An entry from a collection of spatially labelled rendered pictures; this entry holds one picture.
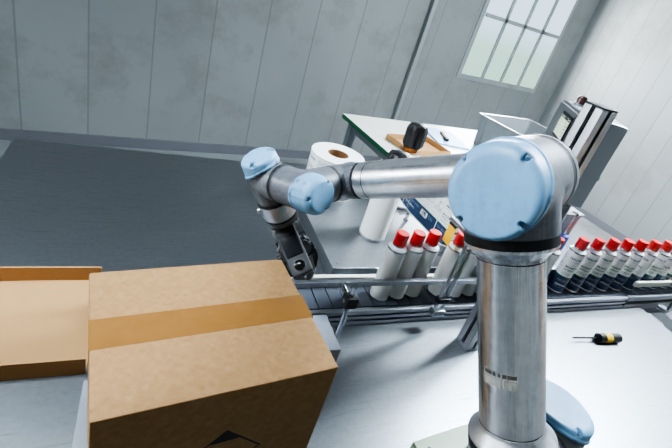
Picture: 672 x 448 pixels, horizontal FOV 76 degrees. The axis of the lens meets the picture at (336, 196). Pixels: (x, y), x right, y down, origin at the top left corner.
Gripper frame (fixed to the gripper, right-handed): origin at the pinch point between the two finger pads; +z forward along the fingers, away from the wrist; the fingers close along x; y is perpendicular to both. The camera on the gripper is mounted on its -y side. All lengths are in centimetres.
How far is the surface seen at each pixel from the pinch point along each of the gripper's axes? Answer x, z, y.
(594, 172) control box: -64, -13, -17
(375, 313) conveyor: -12.9, 15.2, -5.0
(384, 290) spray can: -17.3, 11.6, -2.4
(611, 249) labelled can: -95, 41, -1
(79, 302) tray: 46.8, -15.4, 5.8
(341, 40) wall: -103, 38, 282
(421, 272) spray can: -28.4, 12.3, -1.4
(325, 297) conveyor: -2.6, 7.8, 0.0
